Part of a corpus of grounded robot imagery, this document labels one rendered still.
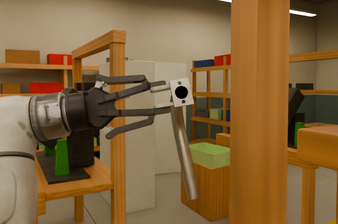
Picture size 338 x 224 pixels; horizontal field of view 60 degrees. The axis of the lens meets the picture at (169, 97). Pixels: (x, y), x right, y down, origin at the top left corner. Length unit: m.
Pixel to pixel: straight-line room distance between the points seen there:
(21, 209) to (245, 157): 0.43
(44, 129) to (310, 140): 0.44
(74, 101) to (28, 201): 0.19
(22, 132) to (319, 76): 11.80
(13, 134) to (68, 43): 6.51
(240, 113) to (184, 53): 7.53
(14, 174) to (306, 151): 0.44
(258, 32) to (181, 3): 7.75
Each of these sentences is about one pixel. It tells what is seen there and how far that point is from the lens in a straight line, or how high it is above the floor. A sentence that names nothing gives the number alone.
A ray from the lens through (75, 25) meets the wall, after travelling 7.15.
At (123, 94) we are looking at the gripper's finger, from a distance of 0.59.
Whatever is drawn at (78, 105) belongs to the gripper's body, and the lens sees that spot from 0.57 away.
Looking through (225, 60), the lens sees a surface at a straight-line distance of 6.22.
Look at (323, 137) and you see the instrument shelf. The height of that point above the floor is 1.53.
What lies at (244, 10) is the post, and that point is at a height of 1.75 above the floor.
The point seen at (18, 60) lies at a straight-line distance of 6.39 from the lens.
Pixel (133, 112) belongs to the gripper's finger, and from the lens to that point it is 0.58.
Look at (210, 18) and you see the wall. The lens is 8.84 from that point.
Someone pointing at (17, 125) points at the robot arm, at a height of 1.52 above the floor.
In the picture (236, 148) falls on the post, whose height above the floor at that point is 1.45.
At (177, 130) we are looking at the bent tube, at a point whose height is 1.48.
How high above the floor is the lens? 1.59
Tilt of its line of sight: 2 degrees down
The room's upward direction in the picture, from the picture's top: straight up
